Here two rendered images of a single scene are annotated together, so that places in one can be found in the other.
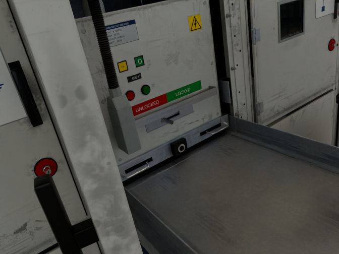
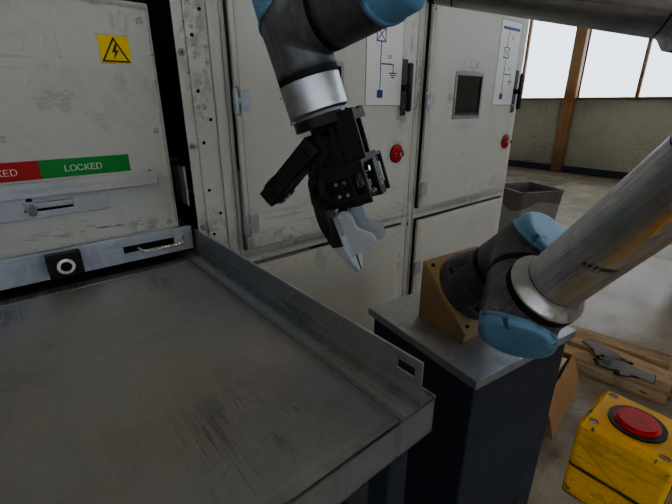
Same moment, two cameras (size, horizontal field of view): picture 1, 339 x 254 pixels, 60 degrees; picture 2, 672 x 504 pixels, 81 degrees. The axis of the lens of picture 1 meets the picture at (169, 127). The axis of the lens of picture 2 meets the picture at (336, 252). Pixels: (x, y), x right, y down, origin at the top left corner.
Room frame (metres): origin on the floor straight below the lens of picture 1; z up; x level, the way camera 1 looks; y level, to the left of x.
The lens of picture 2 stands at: (0.13, -0.45, 1.21)
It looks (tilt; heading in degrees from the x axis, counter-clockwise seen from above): 21 degrees down; 351
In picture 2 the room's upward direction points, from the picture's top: straight up
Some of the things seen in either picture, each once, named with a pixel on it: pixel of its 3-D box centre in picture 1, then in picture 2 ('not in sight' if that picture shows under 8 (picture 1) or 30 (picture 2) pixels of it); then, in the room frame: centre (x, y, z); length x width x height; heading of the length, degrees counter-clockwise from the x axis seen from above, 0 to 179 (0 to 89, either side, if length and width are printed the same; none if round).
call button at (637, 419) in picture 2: not in sight; (636, 425); (0.39, -0.80, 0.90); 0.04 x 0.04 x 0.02
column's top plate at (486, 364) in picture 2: not in sight; (466, 321); (0.86, -0.87, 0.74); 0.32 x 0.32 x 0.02; 23
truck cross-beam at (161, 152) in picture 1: (173, 144); (62, 259); (0.99, 0.00, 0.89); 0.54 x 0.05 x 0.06; 121
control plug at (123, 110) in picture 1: (122, 122); not in sight; (0.81, 0.13, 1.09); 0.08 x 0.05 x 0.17; 31
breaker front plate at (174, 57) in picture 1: (164, 80); (31, 135); (0.98, -0.01, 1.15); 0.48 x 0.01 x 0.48; 121
